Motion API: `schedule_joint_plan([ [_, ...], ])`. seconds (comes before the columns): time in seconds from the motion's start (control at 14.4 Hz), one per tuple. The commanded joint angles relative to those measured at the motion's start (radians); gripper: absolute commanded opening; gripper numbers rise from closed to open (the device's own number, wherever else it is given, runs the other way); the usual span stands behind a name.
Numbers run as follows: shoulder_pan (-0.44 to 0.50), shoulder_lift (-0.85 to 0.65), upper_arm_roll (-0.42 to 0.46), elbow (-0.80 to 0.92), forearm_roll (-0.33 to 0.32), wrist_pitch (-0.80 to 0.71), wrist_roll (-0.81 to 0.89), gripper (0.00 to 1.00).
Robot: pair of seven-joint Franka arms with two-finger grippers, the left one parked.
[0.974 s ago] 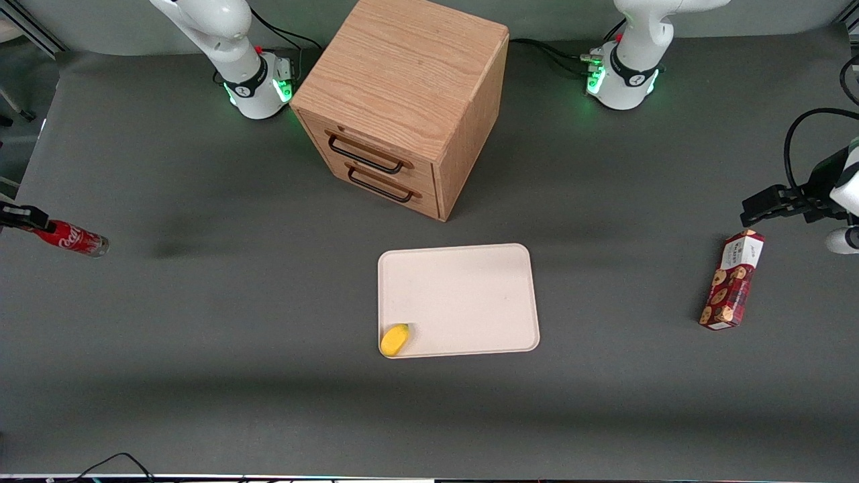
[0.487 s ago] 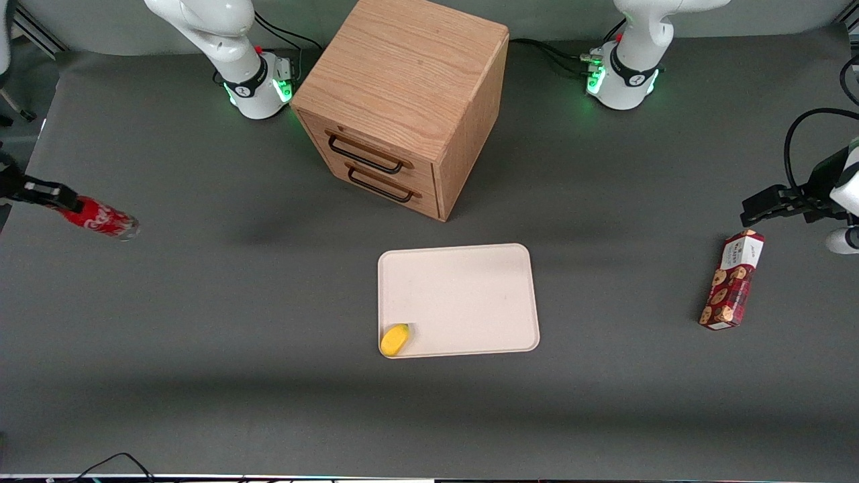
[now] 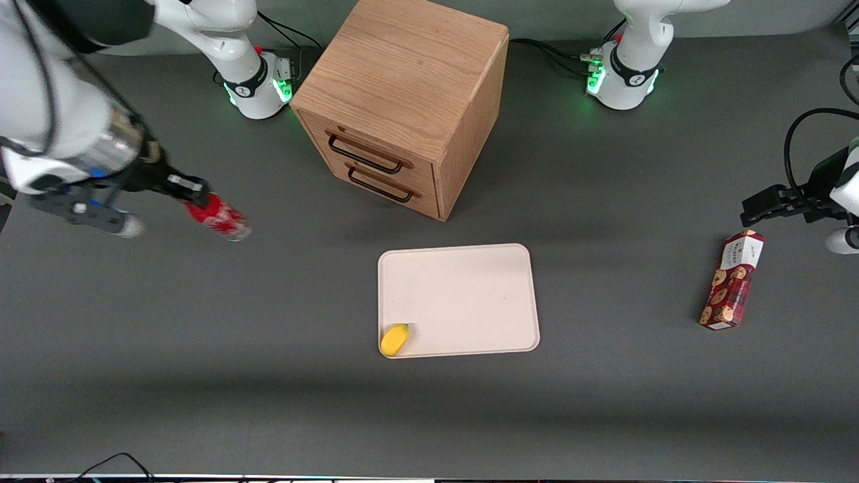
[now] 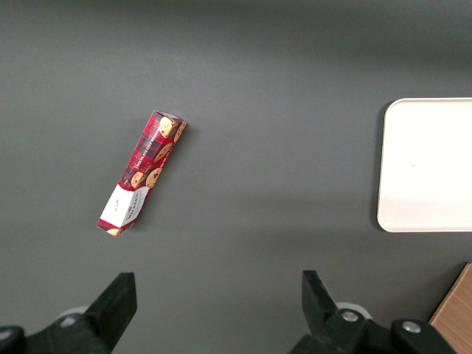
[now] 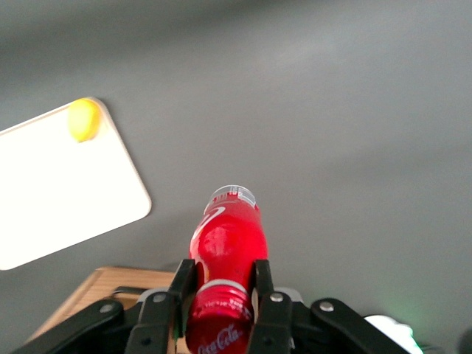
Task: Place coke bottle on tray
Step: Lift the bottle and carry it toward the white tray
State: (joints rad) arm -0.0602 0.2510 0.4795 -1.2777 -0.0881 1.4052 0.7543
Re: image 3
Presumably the black drawer handle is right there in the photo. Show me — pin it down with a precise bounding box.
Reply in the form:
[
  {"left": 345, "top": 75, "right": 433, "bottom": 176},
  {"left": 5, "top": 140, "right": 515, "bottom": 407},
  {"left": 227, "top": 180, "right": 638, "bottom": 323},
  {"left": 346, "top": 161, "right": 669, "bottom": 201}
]
[
  {"left": 327, "top": 133, "right": 405, "bottom": 175},
  {"left": 347, "top": 167, "right": 413, "bottom": 204}
]

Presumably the black right arm base cable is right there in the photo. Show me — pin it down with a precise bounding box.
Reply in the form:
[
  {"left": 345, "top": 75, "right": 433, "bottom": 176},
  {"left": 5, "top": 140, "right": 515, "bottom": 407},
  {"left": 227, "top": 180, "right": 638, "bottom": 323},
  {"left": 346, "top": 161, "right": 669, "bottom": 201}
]
[{"left": 254, "top": 13, "right": 324, "bottom": 53}]

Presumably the beige rectangular tray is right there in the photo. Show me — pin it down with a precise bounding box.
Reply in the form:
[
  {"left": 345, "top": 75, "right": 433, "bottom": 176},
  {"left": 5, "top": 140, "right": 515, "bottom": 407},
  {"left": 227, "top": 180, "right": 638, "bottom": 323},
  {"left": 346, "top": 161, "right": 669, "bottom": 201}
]
[{"left": 378, "top": 244, "right": 541, "bottom": 360}]

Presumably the dark grey table mat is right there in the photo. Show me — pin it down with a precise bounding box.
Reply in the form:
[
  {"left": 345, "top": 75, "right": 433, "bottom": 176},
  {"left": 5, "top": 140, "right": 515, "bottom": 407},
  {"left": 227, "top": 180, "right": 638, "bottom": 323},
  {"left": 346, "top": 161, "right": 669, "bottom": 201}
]
[{"left": 0, "top": 27, "right": 859, "bottom": 480}]

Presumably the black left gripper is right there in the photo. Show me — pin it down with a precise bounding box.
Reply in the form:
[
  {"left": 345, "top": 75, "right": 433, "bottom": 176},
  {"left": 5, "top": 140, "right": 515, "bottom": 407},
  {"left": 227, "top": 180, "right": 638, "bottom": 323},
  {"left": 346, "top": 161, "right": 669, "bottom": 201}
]
[{"left": 740, "top": 146, "right": 852, "bottom": 228}]

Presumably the black left arm base cable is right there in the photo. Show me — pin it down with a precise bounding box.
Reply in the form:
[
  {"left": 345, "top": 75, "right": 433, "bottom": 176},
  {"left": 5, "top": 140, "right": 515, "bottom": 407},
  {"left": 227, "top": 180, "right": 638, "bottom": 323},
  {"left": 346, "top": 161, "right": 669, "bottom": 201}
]
[{"left": 508, "top": 20, "right": 626, "bottom": 76}]

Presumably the black looped gripper cable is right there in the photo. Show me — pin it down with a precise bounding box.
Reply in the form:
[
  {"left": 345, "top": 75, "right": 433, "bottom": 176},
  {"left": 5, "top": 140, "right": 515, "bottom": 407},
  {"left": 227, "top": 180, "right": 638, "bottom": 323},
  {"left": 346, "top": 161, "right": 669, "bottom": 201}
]
[{"left": 783, "top": 107, "right": 859, "bottom": 197}]

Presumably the yellow toy lemon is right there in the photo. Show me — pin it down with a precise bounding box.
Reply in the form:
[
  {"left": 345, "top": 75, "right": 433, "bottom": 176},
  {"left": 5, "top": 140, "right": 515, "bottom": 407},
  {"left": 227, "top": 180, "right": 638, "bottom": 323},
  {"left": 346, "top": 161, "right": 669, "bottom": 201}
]
[{"left": 380, "top": 323, "right": 411, "bottom": 357}]

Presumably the red coke bottle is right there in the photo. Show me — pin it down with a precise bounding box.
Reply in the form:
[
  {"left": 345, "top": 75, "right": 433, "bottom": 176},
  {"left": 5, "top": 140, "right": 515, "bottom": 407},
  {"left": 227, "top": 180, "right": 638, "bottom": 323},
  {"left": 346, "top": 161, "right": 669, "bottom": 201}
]
[{"left": 184, "top": 193, "right": 253, "bottom": 242}]

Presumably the thin black table edge cable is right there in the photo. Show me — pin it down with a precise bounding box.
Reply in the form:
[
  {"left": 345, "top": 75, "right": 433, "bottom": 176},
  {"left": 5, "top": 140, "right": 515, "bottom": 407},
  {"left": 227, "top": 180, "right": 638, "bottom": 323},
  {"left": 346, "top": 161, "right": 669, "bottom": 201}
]
[{"left": 64, "top": 452, "right": 156, "bottom": 483}]

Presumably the wooden drawer cabinet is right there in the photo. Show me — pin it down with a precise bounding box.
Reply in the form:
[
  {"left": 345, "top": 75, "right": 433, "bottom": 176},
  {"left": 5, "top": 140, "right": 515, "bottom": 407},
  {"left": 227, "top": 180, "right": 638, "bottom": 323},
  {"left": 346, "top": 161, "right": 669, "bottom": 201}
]
[{"left": 290, "top": 0, "right": 510, "bottom": 223}]

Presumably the red cookie box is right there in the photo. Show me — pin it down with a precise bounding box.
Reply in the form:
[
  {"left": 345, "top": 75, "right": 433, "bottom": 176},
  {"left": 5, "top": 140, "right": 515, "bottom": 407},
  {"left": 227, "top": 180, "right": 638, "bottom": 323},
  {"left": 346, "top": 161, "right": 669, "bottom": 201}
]
[{"left": 699, "top": 229, "right": 766, "bottom": 331}]

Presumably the black arm base cable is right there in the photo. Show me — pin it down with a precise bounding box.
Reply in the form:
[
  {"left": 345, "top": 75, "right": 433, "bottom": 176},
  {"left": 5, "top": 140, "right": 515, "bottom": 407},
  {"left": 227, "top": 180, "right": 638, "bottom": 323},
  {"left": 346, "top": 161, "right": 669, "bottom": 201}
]
[
  {"left": 508, "top": 20, "right": 626, "bottom": 76},
  {"left": 254, "top": 13, "right": 324, "bottom": 53}
]

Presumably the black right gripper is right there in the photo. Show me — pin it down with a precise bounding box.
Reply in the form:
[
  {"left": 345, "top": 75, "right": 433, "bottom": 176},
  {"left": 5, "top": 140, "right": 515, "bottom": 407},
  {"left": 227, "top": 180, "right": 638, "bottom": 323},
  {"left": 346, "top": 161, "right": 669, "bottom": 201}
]
[{"left": 111, "top": 142, "right": 211, "bottom": 209}]

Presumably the black curved cable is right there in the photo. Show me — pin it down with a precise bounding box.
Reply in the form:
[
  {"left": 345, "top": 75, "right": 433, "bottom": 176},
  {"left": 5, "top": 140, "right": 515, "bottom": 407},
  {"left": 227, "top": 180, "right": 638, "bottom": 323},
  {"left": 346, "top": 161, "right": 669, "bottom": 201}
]
[{"left": 839, "top": 56, "right": 859, "bottom": 107}]

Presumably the wooden drawer front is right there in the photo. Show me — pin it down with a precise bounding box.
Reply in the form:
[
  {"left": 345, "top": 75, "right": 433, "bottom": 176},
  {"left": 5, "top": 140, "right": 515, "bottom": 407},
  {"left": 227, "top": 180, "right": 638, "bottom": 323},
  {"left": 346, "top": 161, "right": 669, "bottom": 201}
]
[
  {"left": 321, "top": 156, "right": 441, "bottom": 221},
  {"left": 297, "top": 111, "right": 437, "bottom": 197}
]

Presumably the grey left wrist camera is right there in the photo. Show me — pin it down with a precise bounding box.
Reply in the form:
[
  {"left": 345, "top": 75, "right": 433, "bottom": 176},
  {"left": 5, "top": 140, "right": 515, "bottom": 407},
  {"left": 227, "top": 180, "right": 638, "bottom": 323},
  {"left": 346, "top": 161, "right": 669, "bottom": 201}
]
[{"left": 825, "top": 227, "right": 859, "bottom": 256}]

